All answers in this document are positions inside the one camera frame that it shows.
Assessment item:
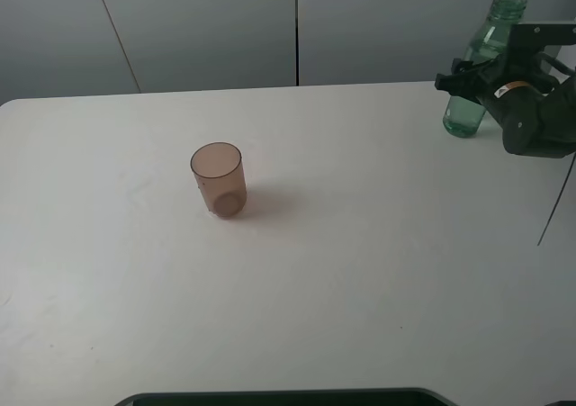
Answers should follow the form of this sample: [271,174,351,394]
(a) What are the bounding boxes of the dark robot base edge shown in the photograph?
[119,388,453,406]

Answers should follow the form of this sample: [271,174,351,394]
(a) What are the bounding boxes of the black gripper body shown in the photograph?
[477,54,575,158]

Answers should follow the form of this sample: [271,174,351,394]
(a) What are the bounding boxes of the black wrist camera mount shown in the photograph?
[508,21,575,52]

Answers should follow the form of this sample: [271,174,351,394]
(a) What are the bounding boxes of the black cable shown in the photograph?
[536,54,576,247]

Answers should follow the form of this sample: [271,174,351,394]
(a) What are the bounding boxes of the green transparent plastic bottle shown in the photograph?
[443,0,527,138]

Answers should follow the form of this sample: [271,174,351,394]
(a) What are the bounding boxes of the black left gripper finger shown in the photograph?
[435,66,495,100]

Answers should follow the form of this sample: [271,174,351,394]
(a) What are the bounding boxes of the pink translucent cup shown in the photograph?
[190,141,248,218]

